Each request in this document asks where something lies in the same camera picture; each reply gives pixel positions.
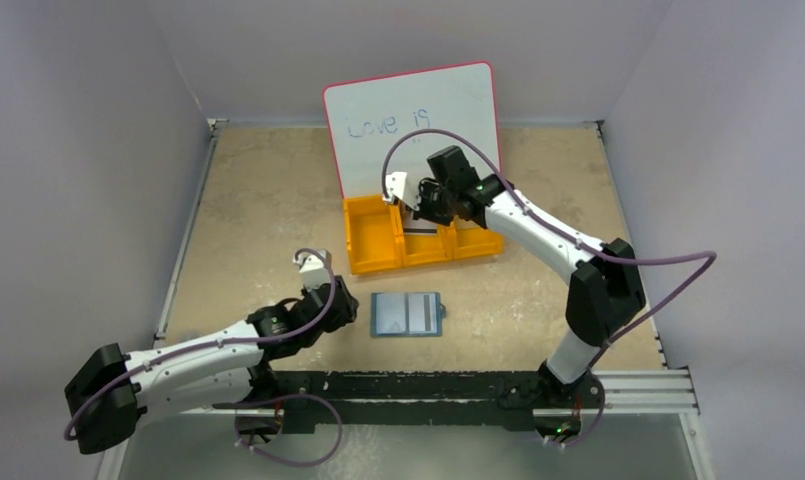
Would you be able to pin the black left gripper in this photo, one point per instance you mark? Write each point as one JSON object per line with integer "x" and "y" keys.
{"x": 339, "y": 307}

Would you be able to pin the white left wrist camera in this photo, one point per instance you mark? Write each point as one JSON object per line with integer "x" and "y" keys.
{"x": 313, "y": 267}

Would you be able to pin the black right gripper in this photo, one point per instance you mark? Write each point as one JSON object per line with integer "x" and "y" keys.
{"x": 426, "y": 204}

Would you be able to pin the yellow bin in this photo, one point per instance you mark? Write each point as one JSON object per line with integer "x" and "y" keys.
{"x": 417, "y": 250}
{"x": 371, "y": 235}
{"x": 467, "y": 240}

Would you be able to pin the white VIP card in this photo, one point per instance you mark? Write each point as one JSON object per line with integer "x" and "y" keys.
{"x": 417, "y": 230}

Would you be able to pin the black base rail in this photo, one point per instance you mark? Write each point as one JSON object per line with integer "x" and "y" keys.
{"x": 516, "y": 401}

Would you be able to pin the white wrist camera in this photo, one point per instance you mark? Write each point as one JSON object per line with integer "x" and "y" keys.
{"x": 313, "y": 267}
{"x": 398, "y": 187}

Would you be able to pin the yellow left bin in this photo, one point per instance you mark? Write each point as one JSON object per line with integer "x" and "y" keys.
{"x": 371, "y": 235}

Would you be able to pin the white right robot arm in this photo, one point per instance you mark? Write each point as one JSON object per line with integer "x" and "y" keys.
{"x": 604, "y": 286}

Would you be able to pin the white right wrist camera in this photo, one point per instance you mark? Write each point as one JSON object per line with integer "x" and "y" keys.
{"x": 398, "y": 187}

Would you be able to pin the yellow right bin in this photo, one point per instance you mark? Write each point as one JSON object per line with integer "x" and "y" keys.
{"x": 467, "y": 240}

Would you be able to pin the pink framed whiteboard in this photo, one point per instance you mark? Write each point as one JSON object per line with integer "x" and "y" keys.
{"x": 394, "y": 123}

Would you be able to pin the blue leather card holder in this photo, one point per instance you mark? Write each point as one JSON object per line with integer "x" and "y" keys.
{"x": 406, "y": 314}

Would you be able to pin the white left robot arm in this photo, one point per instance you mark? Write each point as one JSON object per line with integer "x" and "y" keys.
{"x": 114, "y": 393}

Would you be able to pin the yellow middle bin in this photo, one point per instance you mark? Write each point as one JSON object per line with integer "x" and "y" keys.
{"x": 417, "y": 250}

